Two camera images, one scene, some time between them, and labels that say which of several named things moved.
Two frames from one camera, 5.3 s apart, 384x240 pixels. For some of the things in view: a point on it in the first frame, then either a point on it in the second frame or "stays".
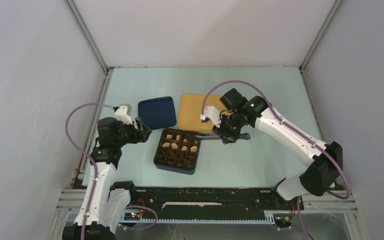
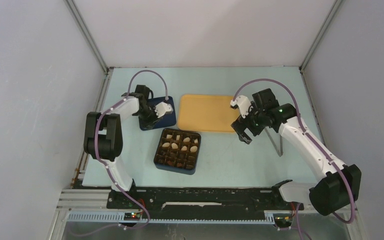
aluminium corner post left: [107, 70] stays
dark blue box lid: [157, 113] stays
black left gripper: [138, 136] → [149, 124]
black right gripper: [227, 137] → [240, 124]
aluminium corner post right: [335, 7] stays
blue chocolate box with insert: [177, 151] stays
